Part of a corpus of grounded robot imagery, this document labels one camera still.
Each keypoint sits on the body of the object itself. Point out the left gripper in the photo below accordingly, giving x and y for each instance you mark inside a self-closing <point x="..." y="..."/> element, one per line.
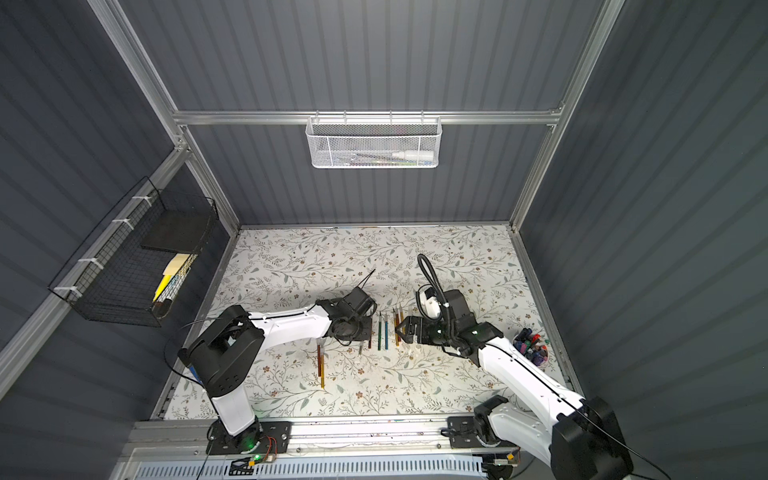
<point x="363" y="327"/>

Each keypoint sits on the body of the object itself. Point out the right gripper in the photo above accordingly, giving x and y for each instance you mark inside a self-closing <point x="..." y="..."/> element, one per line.
<point x="414" y="328"/>

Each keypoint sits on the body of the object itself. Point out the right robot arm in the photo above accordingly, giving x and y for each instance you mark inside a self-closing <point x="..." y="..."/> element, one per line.
<point x="577" y="438"/>

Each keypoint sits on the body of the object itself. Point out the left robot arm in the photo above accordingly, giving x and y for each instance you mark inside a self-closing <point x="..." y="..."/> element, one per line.
<point x="221" y="357"/>

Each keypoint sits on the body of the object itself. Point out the pink cup of markers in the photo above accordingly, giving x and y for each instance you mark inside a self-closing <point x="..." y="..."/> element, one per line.
<point x="532" y="346"/>

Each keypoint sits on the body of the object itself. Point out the blue stapler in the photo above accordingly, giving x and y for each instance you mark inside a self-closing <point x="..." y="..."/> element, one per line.
<point x="193" y="374"/>

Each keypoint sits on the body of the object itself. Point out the white marker in basket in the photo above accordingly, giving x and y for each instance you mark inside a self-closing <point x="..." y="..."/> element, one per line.
<point x="414" y="156"/>

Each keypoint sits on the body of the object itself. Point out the yellow sticky notes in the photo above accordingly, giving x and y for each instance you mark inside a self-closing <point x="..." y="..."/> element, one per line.
<point x="174" y="276"/>

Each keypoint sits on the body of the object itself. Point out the black notebook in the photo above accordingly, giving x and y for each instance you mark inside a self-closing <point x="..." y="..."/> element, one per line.
<point x="177" y="232"/>

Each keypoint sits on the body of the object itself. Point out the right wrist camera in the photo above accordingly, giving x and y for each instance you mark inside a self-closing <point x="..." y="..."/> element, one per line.
<point x="430" y="304"/>

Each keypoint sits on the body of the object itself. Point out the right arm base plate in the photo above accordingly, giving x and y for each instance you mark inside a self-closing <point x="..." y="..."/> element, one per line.
<point x="465" y="432"/>

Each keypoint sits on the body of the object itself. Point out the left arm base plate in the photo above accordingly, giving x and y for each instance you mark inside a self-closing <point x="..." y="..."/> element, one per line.
<point x="261" y="438"/>

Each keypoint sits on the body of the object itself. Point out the white wire mesh basket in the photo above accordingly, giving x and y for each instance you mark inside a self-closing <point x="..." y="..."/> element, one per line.
<point x="367" y="142"/>

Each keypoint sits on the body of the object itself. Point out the black wire mesh basket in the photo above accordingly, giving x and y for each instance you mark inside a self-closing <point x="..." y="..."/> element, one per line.
<point x="114" y="279"/>

